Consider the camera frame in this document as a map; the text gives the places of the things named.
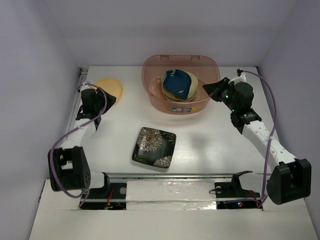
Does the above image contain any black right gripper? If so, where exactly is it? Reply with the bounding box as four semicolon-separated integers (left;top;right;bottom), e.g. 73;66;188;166
203;76;238;112

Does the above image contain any yellow round plastic plate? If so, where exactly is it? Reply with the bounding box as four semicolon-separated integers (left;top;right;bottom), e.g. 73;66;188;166
94;78;124;102

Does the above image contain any dark blue leaf plate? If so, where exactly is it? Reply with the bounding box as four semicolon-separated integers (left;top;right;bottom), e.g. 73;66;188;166
163;69;192;100

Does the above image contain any cream bird pattern plate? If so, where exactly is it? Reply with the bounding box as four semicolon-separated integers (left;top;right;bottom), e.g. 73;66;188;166
160;71;199;102

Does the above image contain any white divided round plate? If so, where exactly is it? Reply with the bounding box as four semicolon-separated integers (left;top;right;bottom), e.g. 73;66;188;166
161;79;198;100

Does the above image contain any light green rectangular plate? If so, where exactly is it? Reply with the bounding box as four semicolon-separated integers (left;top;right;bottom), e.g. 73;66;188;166
166;97;194;103

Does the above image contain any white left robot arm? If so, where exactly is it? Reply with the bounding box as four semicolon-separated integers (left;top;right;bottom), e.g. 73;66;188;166
47;83;117;199

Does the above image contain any pink translucent plastic bin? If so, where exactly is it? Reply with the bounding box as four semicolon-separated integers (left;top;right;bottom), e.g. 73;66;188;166
142;54;220;115

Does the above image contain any black floral square plate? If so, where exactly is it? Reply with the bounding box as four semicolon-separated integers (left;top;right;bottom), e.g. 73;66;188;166
132;127;177;169

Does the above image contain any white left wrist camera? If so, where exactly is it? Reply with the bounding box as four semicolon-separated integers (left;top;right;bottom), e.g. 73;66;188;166
76;81;93;93

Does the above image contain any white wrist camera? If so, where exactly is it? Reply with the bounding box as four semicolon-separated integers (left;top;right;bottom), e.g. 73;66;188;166
76;81;93;93
228;68;247;84

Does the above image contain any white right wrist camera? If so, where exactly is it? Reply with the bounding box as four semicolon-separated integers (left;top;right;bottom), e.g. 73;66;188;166
228;68;247;84

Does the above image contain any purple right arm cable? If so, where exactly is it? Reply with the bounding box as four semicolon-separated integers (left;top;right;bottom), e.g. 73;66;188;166
241;71;278;208

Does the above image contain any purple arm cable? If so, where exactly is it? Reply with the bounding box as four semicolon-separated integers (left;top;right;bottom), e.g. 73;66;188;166
51;81;109;208
241;71;278;208

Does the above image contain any aluminium rail frame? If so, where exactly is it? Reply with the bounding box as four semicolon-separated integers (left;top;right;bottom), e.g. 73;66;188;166
51;66;291;180

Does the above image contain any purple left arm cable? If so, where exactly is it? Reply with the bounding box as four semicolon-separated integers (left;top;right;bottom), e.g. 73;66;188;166
51;81;109;208

